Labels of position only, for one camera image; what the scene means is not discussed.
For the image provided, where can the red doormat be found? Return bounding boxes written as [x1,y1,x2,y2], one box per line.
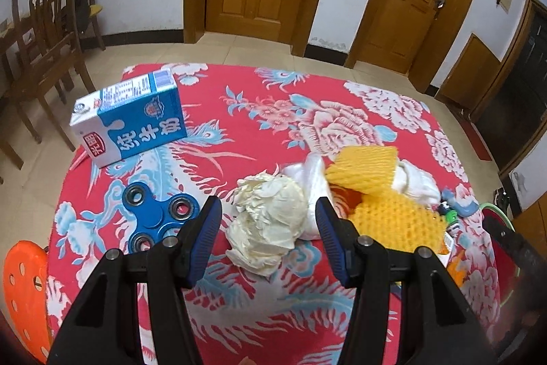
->
[464,119,494,162]

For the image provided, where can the dark screen door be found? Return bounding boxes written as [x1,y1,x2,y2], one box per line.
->
[470,0,547,178]

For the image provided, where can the red bin with green rim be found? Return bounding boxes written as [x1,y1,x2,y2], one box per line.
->
[479,200,526,331]

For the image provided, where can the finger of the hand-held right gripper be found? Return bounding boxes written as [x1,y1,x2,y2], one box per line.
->
[483,214,547,284]

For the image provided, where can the orange snack packet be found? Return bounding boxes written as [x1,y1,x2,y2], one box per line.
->
[440,232,468,289]

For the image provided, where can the small wooden cabinet door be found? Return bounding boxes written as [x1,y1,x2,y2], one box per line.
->
[436,32,503,111]

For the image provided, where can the white paper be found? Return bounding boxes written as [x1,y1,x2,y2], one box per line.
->
[225,172,309,277]

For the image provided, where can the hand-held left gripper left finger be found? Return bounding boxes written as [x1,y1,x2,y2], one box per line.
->
[47,196,223,365]

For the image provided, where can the blue fidget spinner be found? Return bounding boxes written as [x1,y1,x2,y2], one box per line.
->
[122,183,201,252]

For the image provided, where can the red floral tablecloth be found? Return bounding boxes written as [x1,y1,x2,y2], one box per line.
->
[45,61,503,365]

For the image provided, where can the yellow foam fruit net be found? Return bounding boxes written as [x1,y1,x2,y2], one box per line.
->
[325,145,400,197]
[348,192,447,255]

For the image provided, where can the large wooden chair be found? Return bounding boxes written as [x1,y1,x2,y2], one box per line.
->
[0,0,97,152]

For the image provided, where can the white plastic bag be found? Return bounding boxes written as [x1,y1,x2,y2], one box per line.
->
[280,153,338,241]

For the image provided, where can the orange plastic stool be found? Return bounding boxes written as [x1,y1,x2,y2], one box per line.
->
[2,241,54,353]

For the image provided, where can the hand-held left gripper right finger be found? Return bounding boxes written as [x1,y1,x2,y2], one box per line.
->
[315,197,498,365]

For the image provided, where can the black bag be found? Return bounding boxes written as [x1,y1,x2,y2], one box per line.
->
[74,0,92,33]

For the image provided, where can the blue and white milk carton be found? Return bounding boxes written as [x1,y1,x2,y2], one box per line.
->
[69,68,189,169]

